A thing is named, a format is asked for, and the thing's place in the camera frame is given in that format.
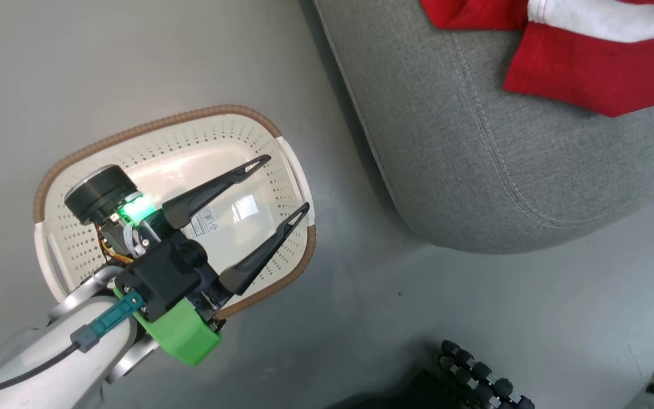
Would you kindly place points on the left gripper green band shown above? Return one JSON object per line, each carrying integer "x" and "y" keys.
{"x": 100, "y": 193}

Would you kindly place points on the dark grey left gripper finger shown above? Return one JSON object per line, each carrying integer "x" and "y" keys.
{"x": 259, "y": 255}

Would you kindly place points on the red and white garment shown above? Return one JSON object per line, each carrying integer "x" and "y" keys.
{"x": 582, "y": 68}

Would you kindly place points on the black roller wheel robot base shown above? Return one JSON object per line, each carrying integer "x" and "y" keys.
{"x": 474, "y": 372}

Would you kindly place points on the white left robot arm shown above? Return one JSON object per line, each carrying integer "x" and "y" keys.
{"x": 60, "y": 375}

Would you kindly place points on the grey fabric sofa cushion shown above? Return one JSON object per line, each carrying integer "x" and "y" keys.
{"x": 503, "y": 159}

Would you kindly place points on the cream perforated laundry basket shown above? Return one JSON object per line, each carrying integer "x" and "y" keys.
{"x": 151, "y": 145}

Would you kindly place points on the white cloth garment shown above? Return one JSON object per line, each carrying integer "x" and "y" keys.
{"x": 605, "y": 20}

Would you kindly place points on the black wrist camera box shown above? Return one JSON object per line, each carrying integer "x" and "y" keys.
{"x": 159, "y": 275}

